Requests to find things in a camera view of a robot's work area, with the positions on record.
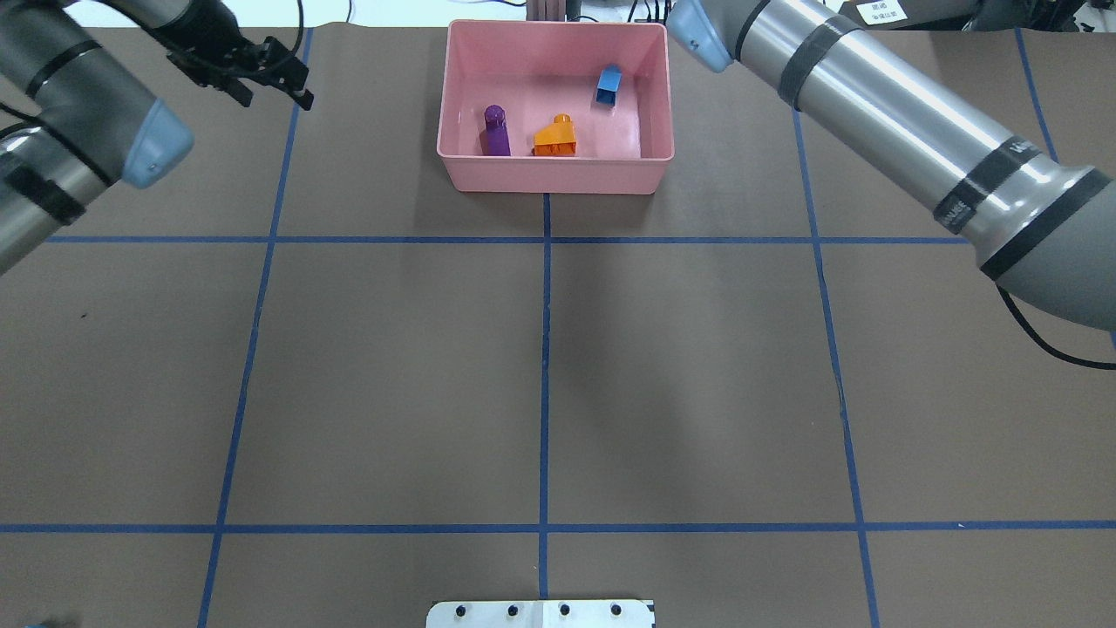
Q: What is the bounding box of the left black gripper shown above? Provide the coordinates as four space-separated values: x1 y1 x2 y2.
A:
153 1 315 112

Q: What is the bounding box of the purple block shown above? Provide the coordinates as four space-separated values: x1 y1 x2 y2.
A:
483 105 513 158

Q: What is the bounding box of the orange block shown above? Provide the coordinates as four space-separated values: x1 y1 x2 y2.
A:
533 113 577 158

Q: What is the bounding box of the small blue block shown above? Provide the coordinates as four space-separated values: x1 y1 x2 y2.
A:
594 64 624 108

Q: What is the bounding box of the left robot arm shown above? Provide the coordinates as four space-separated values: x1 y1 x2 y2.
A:
1 1 314 270

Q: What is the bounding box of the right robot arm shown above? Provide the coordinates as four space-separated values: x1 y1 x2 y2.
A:
667 1 1115 332

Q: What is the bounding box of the pink plastic box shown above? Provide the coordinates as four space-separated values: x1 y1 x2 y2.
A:
436 20 675 195

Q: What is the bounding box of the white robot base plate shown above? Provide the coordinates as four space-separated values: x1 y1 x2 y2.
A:
424 597 657 627

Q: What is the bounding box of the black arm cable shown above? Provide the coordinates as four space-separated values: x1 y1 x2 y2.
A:
994 283 1116 371

